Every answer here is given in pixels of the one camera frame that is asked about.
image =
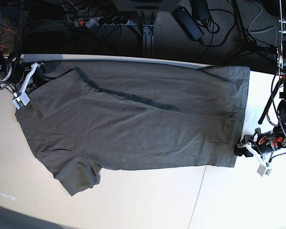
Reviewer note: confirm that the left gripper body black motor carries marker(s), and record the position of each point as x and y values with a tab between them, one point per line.
266	146

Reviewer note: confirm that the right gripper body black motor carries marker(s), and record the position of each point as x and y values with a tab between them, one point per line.
13	75

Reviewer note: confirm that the grey T-shirt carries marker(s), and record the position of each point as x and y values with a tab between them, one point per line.
134	118

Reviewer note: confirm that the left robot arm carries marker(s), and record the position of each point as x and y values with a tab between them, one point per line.
275	108

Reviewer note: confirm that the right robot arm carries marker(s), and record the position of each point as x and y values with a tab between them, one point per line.
14	55

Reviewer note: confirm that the white power strip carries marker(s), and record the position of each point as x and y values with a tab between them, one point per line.
101	21

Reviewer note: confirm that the black tripod stand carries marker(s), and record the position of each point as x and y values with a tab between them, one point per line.
250	44

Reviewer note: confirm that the black power adapter brick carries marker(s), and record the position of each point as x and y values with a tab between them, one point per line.
187	23

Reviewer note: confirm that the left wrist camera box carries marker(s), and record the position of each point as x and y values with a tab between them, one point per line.
264	170

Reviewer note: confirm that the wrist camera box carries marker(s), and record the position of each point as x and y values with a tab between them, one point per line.
264	170
21	100

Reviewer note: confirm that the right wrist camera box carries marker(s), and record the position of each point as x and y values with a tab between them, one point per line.
21	100

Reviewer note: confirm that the aluminium table frame leg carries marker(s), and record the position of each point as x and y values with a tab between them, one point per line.
144	27

